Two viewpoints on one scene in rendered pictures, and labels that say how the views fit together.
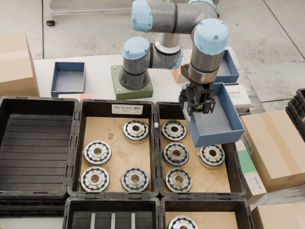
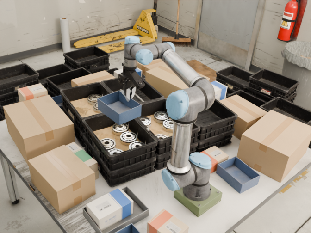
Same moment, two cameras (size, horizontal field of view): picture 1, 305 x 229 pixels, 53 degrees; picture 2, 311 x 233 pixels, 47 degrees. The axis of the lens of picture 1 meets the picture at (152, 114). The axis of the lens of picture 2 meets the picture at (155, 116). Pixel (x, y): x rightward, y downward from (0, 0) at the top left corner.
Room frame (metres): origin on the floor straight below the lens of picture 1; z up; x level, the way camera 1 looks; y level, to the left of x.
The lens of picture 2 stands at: (2.22, -0.65, 2.12)
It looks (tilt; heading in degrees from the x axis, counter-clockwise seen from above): 33 degrees down; 157
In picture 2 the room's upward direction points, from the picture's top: 4 degrees clockwise
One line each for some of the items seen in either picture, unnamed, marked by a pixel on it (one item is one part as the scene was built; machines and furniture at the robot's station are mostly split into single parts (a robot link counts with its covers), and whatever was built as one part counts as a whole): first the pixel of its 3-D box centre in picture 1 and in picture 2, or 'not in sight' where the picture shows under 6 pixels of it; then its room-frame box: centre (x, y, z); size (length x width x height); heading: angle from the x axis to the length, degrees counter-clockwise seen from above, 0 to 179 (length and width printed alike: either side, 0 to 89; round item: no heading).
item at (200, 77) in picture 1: (204, 69); (130, 61); (0.59, -0.11, 1.34); 0.08 x 0.08 x 0.05
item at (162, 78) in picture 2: not in sight; (176, 86); (0.00, 0.47, 0.80); 0.40 x 0.30 x 0.20; 25
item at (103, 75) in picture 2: not in sight; (96, 89); (-0.15, -0.14, 0.78); 0.30 x 0.22 x 0.16; 108
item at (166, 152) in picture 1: (176, 153); (128, 137); (0.61, -0.12, 0.86); 0.10 x 0.10 x 0.01
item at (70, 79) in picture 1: (69, 81); (237, 174); (0.98, 0.43, 0.74); 0.20 x 0.15 x 0.07; 13
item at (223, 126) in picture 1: (209, 113); (119, 107); (0.64, -0.19, 1.10); 0.20 x 0.15 x 0.07; 21
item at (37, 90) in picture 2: not in sight; (33, 94); (0.00, -0.60, 0.89); 0.16 x 0.12 x 0.07; 106
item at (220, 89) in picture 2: not in sight; (211, 92); (0.22, 0.67, 0.84); 0.20 x 0.12 x 0.09; 108
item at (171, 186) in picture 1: (179, 180); (120, 127); (0.50, -0.14, 0.86); 0.10 x 0.10 x 0.01
